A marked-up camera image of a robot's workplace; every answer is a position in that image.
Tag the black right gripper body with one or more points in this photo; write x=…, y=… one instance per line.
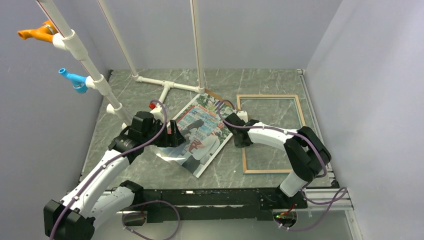
x=238, y=143

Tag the colourful photo poster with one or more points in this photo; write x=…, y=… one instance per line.
x=205, y=135

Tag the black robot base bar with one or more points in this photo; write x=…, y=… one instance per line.
x=214, y=204

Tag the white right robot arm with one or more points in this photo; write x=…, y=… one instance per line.
x=306, y=153

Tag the wooden picture frame with glass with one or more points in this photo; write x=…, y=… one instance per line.
x=270, y=137

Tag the wooden frame backing board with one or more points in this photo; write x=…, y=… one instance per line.
x=220, y=99

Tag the orange plastic hook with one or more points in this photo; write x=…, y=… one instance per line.
x=44, y=33

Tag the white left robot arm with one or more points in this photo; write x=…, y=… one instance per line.
x=63, y=223

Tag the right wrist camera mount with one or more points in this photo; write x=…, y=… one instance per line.
x=243, y=115

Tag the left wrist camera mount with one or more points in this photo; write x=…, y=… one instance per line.
x=157, y=111

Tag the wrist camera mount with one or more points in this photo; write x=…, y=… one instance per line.
x=243, y=115
x=157, y=111

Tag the blue plastic hook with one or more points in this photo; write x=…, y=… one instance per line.
x=78, y=82

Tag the aluminium rail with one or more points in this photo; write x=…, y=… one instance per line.
x=331, y=198

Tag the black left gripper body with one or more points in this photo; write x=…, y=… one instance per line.
x=161, y=140

